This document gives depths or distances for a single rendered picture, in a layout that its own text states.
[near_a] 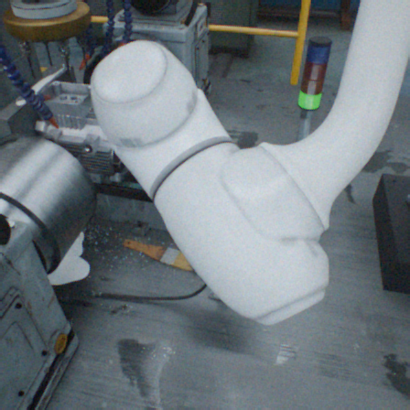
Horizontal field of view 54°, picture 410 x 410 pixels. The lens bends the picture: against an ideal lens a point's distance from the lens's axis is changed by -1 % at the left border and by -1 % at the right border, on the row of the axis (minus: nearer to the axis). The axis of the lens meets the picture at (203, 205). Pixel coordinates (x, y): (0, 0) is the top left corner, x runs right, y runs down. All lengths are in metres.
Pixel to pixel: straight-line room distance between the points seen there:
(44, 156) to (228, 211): 0.55
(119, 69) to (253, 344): 0.68
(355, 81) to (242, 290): 0.22
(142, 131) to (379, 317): 0.78
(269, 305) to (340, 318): 0.65
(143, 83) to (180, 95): 0.03
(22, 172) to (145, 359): 0.44
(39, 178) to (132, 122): 0.46
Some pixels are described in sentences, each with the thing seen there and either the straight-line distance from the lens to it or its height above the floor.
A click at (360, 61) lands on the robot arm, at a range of 0.42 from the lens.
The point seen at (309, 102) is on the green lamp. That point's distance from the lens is 1.19.
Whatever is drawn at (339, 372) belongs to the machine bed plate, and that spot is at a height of 0.80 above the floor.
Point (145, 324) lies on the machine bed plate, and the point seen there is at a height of 0.80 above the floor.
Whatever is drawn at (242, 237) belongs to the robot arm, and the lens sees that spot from 0.33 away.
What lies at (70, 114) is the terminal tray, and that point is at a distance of 1.02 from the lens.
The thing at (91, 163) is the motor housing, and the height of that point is 1.01.
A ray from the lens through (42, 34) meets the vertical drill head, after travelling 0.92.
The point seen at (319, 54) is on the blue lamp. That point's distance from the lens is 1.14.
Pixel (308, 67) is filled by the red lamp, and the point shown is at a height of 1.15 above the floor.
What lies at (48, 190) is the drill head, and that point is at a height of 1.12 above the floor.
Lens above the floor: 1.59
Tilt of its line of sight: 42 degrees down
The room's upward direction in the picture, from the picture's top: straight up
